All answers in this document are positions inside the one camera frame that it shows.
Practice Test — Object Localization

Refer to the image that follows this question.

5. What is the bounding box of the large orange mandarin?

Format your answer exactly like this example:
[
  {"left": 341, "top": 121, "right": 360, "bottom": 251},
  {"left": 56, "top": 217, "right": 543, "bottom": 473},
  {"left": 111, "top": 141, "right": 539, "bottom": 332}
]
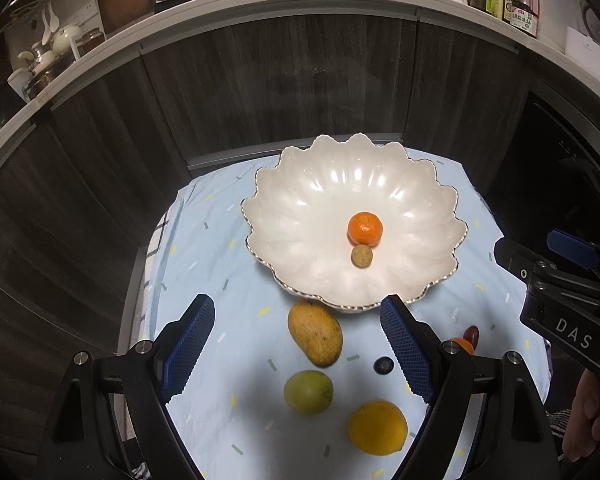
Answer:
[{"left": 452, "top": 337, "right": 475, "bottom": 356}]

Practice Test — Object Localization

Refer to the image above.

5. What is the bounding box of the yellow lemon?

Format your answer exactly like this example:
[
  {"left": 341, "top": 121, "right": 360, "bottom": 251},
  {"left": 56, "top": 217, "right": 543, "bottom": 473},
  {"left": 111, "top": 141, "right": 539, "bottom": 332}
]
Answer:
[{"left": 347, "top": 400, "right": 408, "bottom": 456}]

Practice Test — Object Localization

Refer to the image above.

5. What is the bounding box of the green apple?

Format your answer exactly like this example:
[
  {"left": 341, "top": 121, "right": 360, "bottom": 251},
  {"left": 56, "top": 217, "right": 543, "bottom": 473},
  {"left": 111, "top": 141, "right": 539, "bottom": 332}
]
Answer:
[{"left": 284, "top": 370, "right": 335, "bottom": 416}]

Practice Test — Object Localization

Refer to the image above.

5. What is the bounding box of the person's right hand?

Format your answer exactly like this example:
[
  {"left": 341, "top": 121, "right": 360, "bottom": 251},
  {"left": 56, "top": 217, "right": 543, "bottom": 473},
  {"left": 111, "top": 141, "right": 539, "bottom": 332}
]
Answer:
[{"left": 562, "top": 370, "right": 600, "bottom": 463}]

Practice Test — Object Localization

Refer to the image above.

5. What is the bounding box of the dark blueberry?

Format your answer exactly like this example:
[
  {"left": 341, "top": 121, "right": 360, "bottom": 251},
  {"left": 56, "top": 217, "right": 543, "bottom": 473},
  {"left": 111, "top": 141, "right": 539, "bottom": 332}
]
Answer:
[{"left": 374, "top": 356, "right": 394, "bottom": 375}]

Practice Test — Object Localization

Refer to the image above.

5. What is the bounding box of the yellow mango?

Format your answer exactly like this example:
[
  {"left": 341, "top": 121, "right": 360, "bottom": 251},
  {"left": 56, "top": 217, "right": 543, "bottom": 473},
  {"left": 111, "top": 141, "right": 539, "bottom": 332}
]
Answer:
[{"left": 287, "top": 301, "right": 343, "bottom": 368}]

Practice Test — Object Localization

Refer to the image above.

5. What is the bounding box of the brown longan in bowl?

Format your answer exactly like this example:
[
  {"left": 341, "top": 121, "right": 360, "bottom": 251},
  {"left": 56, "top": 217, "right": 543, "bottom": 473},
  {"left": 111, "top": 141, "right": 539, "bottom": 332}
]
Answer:
[{"left": 350, "top": 244, "right": 374, "bottom": 269}]

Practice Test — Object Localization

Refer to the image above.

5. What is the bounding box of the light blue patterned tablecloth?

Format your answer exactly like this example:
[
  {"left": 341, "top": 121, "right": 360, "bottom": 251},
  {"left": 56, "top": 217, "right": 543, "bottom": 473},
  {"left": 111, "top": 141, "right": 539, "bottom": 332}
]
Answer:
[{"left": 138, "top": 157, "right": 552, "bottom": 479}]

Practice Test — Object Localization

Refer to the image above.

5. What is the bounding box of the small orange mandarin in bowl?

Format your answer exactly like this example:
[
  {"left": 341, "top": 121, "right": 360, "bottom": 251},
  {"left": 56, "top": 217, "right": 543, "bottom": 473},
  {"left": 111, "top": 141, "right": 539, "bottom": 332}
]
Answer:
[{"left": 347, "top": 211, "right": 384, "bottom": 247}]

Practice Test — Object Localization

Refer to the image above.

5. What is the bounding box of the white scalloped ceramic bowl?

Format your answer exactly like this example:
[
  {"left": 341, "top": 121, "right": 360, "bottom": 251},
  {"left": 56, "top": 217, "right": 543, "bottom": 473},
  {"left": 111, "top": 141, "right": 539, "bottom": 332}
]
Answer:
[{"left": 240, "top": 133, "right": 468, "bottom": 313}]

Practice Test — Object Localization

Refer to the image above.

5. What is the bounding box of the dark wood cabinet front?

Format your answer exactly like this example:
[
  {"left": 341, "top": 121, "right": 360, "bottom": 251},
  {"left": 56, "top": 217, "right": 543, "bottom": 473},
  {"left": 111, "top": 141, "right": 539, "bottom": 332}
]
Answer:
[{"left": 0, "top": 15, "right": 531, "bottom": 351}]

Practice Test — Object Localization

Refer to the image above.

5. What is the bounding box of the white box on counter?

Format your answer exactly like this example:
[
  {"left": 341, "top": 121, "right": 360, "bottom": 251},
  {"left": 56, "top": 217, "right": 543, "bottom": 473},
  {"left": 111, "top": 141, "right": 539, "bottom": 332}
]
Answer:
[{"left": 565, "top": 27, "right": 600, "bottom": 80}]

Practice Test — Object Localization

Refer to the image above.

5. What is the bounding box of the white teapot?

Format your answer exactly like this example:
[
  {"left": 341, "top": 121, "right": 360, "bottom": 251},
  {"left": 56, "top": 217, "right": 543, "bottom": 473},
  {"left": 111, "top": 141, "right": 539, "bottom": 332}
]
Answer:
[{"left": 52, "top": 24, "right": 82, "bottom": 58}]

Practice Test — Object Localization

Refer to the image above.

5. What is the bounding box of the white countertop edge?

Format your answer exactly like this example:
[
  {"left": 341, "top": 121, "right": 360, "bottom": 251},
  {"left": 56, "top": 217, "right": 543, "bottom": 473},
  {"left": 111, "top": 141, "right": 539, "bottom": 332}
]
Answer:
[{"left": 0, "top": 0, "right": 600, "bottom": 166}]

